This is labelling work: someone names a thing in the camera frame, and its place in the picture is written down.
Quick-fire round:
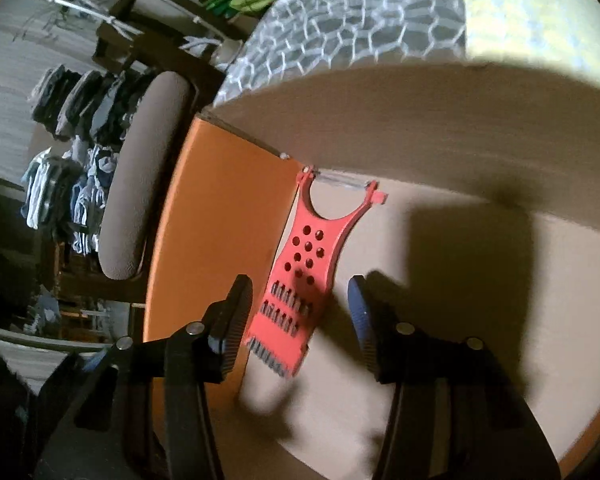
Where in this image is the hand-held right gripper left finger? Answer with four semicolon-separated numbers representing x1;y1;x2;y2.
32;274;255;480

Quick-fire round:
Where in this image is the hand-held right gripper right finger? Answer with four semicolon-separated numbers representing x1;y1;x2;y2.
347;274;563;480

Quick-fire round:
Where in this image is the red plastic grater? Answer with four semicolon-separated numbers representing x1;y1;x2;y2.
245;165;389;378

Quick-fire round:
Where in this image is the orange cardboard box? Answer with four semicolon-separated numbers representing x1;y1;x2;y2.
142;60;600;467

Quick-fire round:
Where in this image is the beige chair cushion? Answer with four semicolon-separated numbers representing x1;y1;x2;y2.
99;71;193;281

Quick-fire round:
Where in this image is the rack of hanging clothes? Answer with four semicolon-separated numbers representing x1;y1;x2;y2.
22;64;155;257

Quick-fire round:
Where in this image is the yellow checked tablecloth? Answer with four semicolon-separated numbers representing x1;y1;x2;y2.
214;0;600;107

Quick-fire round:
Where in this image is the dark wooden chair frame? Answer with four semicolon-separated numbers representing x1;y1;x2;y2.
92;0;227;111

